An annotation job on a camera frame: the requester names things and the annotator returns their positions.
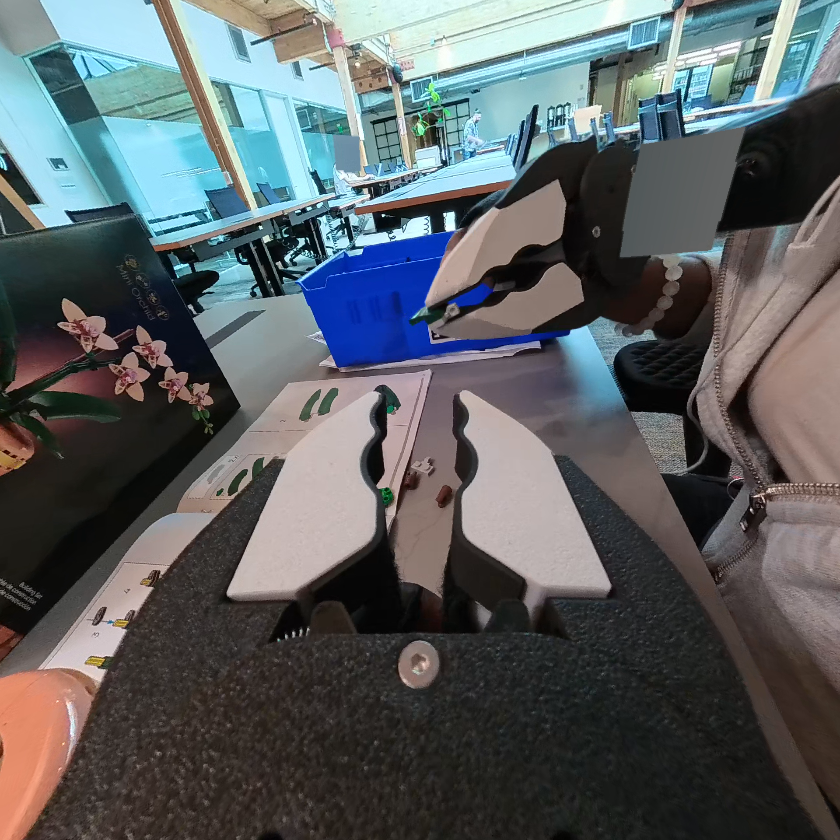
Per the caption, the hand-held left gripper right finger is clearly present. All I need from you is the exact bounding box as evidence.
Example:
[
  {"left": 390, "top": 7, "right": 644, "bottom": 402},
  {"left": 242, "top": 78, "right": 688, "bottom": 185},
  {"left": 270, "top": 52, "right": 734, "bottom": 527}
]
[{"left": 451, "top": 390, "right": 613, "bottom": 603}]

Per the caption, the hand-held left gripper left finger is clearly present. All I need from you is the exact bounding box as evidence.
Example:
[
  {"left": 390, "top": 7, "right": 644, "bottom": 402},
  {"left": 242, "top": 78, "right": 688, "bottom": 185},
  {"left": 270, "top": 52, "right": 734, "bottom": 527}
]
[{"left": 226, "top": 392, "right": 395, "bottom": 603}]

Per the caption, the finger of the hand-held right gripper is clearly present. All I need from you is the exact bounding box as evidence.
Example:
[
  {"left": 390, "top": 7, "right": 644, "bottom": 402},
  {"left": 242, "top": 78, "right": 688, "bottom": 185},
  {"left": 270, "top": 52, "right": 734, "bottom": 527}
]
[
  {"left": 423, "top": 179, "right": 568, "bottom": 312},
  {"left": 443, "top": 261, "right": 586, "bottom": 341}
]

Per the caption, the person's right forearm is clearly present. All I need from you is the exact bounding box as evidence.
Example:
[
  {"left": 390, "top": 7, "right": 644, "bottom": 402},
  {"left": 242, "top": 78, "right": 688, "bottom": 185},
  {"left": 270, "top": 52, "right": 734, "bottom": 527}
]
[{"left": 656, "top": 252, "right": 729, "bottom": 342}]

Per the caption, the wooden-edged background desk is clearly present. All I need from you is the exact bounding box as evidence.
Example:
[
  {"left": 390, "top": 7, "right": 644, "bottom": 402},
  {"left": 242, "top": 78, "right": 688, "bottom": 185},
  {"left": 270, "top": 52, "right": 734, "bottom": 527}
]
[
  {"left": 354, "top": 161, "right": 519, "bottom": 234},
  {"left": 150, "top": 193, "right": 337, "bottom": 299}
]

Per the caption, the grey desk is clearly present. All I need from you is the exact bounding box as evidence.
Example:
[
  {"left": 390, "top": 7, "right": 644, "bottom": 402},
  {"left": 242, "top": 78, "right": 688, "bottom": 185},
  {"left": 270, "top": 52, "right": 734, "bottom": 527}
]
[{"left": 0, "top": 292, "right": 840, "bottom": 840}]

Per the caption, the person's right hand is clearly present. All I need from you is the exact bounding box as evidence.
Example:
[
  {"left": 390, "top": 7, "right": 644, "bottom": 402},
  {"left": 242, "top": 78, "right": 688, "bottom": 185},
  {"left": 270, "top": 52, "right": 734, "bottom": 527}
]
[{"left": 587, "top": 256, "right": 665, "bottom": 327}]

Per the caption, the open instruction booklet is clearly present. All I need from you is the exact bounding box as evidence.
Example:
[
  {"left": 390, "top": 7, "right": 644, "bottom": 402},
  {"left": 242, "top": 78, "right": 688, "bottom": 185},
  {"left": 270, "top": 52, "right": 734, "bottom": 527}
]
[{"left": 39, "top": 369, "right": 434, "bottom": 670}]

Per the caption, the white paper sheet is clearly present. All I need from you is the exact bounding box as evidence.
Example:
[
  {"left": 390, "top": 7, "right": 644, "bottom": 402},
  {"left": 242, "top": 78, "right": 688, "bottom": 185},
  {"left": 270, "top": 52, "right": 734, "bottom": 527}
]
[{"left": 307, "top": 331, "right": 546, "bottom": 373}]

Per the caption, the green hanging plant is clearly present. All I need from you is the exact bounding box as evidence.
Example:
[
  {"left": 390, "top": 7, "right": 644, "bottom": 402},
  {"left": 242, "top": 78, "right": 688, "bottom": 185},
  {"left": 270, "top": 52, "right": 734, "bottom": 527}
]
[{"left": 410, "top": 82, "right": 455, "bottom": 139}]

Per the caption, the black mesh office chair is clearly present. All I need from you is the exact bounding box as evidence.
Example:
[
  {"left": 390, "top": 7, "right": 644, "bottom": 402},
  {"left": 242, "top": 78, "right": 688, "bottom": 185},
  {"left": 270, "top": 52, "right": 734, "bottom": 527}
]
[{"left": 612, "top": 338, "right": 710, "bottom": 416}]

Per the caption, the blue plastic bin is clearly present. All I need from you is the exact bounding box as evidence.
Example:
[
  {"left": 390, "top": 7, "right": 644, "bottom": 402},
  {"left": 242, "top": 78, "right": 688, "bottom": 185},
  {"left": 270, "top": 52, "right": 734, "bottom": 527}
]
[{"left": 297, "top": 230, "right": 571, "bottom": 368}]

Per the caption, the black orchid print set box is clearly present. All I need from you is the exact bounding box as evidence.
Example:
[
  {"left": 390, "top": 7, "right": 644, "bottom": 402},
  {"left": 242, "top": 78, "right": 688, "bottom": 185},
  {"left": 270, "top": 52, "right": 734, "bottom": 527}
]
[{"left": 0, "top": 213, "right": 242, "bottom": 660}]

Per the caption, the terracotta brick flower pot model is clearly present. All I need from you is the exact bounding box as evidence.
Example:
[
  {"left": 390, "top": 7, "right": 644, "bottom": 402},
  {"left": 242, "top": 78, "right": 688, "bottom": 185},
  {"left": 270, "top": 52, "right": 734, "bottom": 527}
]
[{"left": 0, "top": 666, "right": 99, "bottom": 840}]

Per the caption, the white bead bracelet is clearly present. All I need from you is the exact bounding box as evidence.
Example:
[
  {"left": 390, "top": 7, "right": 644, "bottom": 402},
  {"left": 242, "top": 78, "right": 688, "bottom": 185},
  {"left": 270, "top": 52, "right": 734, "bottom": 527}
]
[{"left": 613, "top": 255, "right": 685, "bottom": 337}]

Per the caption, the white earphone cable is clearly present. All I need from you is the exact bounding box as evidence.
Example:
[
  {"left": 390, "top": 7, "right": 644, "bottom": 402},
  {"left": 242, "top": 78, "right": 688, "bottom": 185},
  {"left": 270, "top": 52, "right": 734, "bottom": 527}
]
[{"left": 682, "top": 394, "right": 711, "bottom": 473}]

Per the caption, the dark grey desk cable cover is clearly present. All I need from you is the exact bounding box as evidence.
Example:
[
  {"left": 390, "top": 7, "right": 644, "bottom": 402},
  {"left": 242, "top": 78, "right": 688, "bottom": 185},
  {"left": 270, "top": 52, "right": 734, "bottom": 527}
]
[{"left": 197, "top": 311, "right": 265, "bottom": 343}]

